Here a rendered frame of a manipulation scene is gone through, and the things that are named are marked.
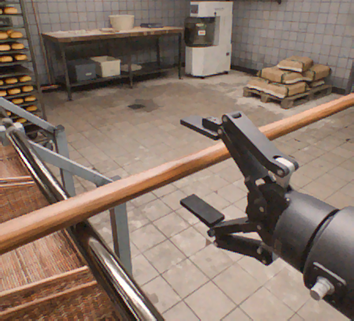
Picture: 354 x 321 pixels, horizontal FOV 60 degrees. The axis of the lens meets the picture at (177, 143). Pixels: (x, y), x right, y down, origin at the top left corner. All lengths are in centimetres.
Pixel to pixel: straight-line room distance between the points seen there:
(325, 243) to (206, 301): 149
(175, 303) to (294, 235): 147
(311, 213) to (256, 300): 151
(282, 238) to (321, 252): 4
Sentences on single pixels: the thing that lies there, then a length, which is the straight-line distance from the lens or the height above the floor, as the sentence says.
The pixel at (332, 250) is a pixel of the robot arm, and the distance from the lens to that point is 30.
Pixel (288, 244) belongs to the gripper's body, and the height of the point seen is 120.
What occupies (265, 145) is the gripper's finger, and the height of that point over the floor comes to 127.
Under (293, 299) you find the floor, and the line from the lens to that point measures 187.
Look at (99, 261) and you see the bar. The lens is 34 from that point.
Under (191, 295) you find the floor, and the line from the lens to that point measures 179.
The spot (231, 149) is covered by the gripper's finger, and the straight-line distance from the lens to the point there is 36.
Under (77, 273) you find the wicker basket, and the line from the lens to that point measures 93.
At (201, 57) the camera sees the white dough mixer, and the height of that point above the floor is 41.
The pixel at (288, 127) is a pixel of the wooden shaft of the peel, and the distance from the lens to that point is 60.
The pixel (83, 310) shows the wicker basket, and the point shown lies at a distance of 95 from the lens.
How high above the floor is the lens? 142
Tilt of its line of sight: 26 degrees down
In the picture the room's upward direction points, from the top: straight up
